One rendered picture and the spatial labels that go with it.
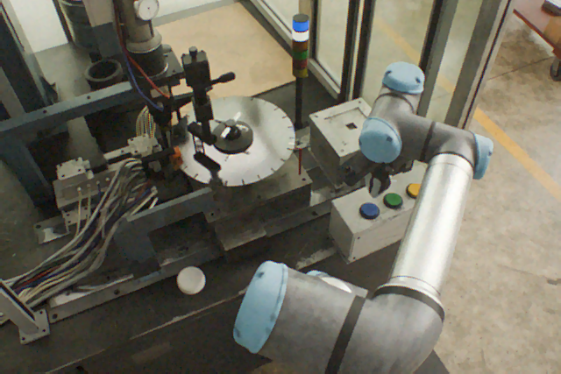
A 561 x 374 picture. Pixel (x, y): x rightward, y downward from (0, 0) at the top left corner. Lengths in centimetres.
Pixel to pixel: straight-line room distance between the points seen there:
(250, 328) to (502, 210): 203
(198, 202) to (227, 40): 99
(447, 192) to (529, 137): 221
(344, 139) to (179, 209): 51
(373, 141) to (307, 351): 38
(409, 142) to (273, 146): 51
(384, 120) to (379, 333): 38
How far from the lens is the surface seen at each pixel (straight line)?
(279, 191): 129
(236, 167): 121
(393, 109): 85
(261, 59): 186
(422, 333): 61
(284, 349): 59
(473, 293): 222
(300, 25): 133
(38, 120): 136
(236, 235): 125
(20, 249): 150
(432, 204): 72
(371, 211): 119
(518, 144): 287
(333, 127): 138
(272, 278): 60
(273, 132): 129
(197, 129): 123
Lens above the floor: 187
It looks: 50 degrees down
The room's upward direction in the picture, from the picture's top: 1 degrees counter-clockwise
